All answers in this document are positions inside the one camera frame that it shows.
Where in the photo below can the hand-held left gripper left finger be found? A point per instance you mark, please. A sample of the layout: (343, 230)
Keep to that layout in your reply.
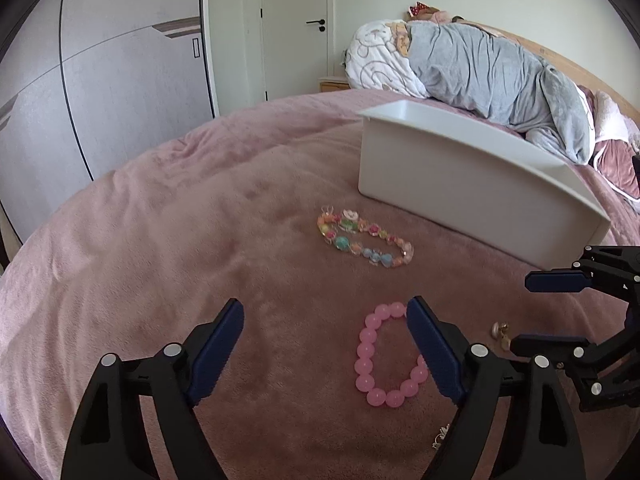
(215, 355)

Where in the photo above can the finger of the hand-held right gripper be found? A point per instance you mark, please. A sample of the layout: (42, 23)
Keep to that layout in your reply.
(545, 345)
(555, 281)

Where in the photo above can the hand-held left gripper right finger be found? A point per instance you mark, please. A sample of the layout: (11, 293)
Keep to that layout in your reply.
(435, 350)

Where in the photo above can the gold pearl earring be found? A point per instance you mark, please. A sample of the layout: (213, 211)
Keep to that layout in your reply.
(497, 330)

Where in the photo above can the white plastic storage box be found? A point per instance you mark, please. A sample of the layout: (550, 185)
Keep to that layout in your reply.
(475, 200)

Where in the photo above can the pink plush blanket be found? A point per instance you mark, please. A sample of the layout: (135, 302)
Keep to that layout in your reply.
(175, 240)

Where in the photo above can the pink velvet pillow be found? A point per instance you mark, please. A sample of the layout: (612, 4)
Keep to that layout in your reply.
(617, 165)

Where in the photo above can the white fluffy pillow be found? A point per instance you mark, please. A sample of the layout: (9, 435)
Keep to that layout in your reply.
(612, 115)

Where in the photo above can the wooden headboard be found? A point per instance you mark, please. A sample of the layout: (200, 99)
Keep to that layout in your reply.
(575, 62)

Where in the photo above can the grey duvet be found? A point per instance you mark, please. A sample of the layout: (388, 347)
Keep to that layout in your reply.
(480, 70)

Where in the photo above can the white patterned pillow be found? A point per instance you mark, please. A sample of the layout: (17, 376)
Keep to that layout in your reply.
(375, 60)

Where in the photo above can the wooden nightstand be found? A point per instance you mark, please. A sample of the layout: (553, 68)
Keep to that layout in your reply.
(332, 84)

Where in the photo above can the brown plush toy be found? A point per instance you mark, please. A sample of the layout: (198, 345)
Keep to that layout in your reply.
(442, 16)

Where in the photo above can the grey sliding wardrobe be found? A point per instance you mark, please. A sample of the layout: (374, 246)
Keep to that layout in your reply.
(110, 75)

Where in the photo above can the red bow headband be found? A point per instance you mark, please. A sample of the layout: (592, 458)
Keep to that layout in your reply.
(417, 9)

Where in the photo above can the white door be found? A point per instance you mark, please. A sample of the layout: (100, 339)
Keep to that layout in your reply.
(295, 25)

